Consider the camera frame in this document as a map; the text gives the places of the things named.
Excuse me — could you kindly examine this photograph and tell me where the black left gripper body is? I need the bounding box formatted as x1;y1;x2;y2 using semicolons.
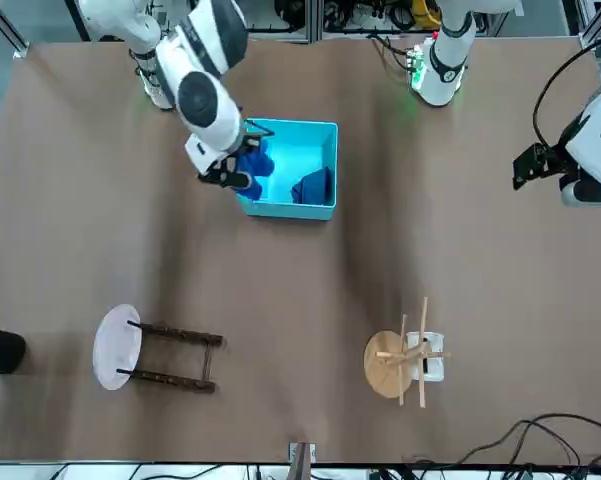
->
543;141;584;178

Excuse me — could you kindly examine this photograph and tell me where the yellow object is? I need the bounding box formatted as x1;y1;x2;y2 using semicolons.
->
410;0;442;30

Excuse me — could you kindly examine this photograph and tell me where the white round plate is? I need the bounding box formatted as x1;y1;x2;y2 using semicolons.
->
92;303;144;392

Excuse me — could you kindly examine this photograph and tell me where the cyan plastic box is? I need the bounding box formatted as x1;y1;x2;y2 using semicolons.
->
235;117;340;220

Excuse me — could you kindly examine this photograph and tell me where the aluminium frame rail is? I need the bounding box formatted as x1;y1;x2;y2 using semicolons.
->
0;0;31;57
578;0;601;52

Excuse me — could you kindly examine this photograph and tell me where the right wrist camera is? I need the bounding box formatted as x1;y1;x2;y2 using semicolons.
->
196;157;256;191

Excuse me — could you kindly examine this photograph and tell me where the dark wooden dish rack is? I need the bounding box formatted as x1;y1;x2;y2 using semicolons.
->
115;319;225;396

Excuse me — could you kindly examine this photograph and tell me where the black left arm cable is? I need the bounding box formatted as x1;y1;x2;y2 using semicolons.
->
532;37;601;146

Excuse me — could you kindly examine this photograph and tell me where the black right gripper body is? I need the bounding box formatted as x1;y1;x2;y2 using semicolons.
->
232;127;255;161

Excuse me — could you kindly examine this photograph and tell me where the black vase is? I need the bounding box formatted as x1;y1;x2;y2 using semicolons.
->
0;326;28;375

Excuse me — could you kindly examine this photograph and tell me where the white mug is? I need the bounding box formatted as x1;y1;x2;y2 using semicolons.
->
405;329;449;384

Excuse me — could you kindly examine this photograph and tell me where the wooden mug stand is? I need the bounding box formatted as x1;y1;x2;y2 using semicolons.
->
363;295;453;410

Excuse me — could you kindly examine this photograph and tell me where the blue square rag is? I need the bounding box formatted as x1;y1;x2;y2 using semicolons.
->
291;168;332;206
236;147;276;202

